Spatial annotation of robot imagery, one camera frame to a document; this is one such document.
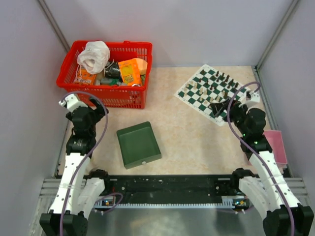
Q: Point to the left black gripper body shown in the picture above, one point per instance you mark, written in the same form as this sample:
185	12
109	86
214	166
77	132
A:
96	117

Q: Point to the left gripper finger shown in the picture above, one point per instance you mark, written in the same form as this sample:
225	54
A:
100	109
92	102

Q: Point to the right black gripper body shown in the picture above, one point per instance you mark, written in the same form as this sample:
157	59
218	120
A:
237	119

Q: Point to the green white chess mat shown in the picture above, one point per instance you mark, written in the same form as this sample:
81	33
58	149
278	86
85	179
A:
208	85

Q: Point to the dark green plastic tray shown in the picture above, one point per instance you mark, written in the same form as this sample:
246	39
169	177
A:
138	145

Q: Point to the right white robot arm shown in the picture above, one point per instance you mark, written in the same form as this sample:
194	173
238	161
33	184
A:
281	212

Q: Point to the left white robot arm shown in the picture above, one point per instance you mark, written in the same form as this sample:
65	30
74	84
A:
68	215

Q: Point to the red plastic shopping basket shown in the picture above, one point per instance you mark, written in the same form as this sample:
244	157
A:
111	96

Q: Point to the pink plastic tray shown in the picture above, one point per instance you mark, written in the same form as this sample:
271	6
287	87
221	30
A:
275	140

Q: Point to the black wrapped bundle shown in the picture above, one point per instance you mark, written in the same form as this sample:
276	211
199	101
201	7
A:
112	70

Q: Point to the white crumpled plastic bag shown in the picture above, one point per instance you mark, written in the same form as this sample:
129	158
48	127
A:
94	57

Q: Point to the orange yellow snack package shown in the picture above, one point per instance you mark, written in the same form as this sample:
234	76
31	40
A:
130	73

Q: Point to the peach sponge block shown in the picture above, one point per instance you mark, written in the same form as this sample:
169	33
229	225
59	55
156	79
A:
142	66

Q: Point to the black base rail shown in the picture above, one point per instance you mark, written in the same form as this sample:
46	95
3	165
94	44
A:
170	189

